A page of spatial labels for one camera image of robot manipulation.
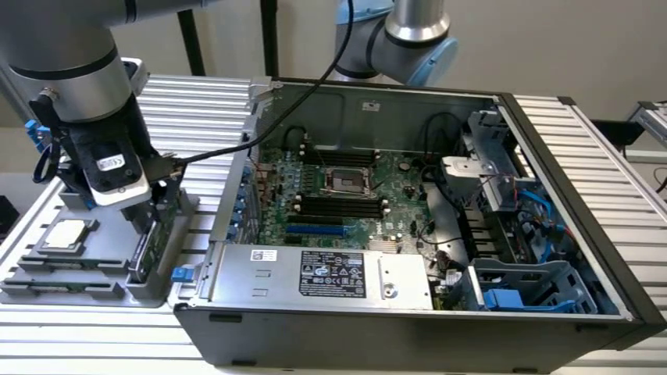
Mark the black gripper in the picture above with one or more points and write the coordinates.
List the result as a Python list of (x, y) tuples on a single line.
[(78, 145)]

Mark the green gpu card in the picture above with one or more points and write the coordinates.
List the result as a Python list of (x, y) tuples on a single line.
[(156, 242)]

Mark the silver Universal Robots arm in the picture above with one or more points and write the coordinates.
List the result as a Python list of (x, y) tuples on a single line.
[(62, 58)]

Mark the black expansion slot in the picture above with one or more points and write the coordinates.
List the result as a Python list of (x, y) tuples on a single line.
[(312, 219)]

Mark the black RAM slot bank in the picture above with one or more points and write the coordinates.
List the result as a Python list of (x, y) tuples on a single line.
[(344, 206), (338, 156)]

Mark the blue expansion slot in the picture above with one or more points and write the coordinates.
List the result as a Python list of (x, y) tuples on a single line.
[(314, 231)]

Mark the blue plastic clip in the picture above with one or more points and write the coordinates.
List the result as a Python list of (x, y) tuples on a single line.
[(32, 134)]

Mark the silver CPU chip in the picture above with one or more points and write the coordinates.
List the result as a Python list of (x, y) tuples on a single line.
[(68, 233)]

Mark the grey parts rack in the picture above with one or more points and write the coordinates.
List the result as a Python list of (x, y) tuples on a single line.
[(172, 218)]

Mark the green RAM stick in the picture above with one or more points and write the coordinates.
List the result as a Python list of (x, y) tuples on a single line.
[(57, 287), (69, 265)]

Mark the black stand pole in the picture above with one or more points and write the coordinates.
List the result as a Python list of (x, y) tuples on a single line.
[(269, 39), (190, 43)]

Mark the blue case release latch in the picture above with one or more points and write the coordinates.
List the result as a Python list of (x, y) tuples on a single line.
[(184, 273)]

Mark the small white sticker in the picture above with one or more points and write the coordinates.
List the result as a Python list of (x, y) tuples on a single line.
[(264, 255)]

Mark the grey power supply unit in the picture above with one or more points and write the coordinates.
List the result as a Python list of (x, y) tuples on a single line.
[(281, 281)]

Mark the CPU socket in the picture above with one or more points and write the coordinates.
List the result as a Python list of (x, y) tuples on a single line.
[(348, 182)]

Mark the black power supply label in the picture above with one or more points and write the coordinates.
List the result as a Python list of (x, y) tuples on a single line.
[(333, 273)]

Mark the green motherboard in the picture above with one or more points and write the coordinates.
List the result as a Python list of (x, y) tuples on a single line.
[(396, 211)]

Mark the silver chipset heat sink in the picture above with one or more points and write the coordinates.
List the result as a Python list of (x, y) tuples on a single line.
[(384, 246)]

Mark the black open PC case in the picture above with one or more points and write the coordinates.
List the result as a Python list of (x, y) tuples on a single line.
[(396, 336)]

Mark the grey metal disk bay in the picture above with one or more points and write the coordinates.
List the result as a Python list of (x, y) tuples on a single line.
[(495, 172)]

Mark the grey disk cage blue latch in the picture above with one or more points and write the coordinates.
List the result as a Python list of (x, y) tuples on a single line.
[(541, 285)]

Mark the metal slat side table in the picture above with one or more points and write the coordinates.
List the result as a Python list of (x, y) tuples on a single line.
[(651, 117)]

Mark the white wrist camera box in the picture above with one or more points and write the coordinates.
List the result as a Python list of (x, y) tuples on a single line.
[(120, 191)]

